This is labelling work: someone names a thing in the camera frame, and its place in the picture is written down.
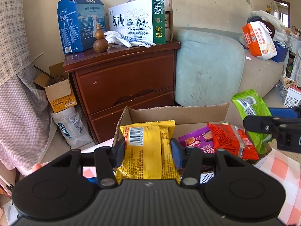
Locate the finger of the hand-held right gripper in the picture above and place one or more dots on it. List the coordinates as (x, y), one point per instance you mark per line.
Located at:
(256, 123)
(282, 112)

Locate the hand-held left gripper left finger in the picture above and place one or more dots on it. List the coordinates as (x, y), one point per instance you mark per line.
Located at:
(121, 149)

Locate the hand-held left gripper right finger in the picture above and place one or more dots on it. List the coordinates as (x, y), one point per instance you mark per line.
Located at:
(177, 153)

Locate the green snack packet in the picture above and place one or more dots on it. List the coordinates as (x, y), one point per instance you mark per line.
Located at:
(254, 101)

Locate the yellow snack packet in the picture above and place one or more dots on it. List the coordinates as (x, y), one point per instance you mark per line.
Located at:
(145, 155)

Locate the purple snack packet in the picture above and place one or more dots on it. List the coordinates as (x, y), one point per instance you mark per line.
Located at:
(199, 139)

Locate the red snack packet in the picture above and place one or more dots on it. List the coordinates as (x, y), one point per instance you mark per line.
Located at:
(225, 134)

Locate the brown cardboard box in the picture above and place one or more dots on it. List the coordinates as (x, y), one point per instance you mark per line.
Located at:
(176, 115)

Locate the white mesh basket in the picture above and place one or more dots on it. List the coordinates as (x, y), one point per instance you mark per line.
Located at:
(292, 98)

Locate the small brown labelled box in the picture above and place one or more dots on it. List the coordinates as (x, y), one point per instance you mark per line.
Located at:
(290, 83)

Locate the pink checkered tablecloth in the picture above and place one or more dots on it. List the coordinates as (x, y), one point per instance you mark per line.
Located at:
(282, 169)

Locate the white printed paper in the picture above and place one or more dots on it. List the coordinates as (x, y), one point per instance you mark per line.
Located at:
(207, 177)

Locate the beige sofa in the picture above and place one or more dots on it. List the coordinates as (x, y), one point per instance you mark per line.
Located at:
(258, 75)

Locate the white paper bag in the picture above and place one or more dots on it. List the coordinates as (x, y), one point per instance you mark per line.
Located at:
(70, 129)

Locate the blue bag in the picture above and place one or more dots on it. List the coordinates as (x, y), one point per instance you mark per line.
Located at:
(282, 51)

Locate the dark wooden nightstand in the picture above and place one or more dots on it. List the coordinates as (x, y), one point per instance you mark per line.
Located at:
(122, 75)

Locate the light blue cushion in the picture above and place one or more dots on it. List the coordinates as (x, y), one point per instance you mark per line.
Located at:
(207, 66)

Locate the orange white shopping bag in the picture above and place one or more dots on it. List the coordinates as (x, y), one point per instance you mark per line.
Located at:
(256, 40)

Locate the small yellow cardboard box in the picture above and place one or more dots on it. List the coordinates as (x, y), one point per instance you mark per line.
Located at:
(61, 96)

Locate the dark cloth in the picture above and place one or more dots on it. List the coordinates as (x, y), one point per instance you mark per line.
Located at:
(254, 20)

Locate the lilac checked cloth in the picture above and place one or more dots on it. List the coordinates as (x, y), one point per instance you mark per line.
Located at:
(21, 122)

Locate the wooden gourd ornament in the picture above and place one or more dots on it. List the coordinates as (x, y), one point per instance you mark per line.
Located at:
(100, 44)

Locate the brown carton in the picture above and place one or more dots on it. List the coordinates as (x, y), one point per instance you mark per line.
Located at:
(169, 28)

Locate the white green milk carton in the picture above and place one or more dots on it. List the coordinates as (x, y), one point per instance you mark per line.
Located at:
(131, 21)

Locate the blue carton box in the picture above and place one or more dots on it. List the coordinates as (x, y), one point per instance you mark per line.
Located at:
(77, 28)

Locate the white plastic object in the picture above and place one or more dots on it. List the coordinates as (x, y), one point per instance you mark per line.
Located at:
(8, 211)

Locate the beige plaid cloth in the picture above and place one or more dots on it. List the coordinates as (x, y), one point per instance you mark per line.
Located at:
(11, 28)

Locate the window frame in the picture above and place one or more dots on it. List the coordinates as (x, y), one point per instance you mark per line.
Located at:
(285, 11)

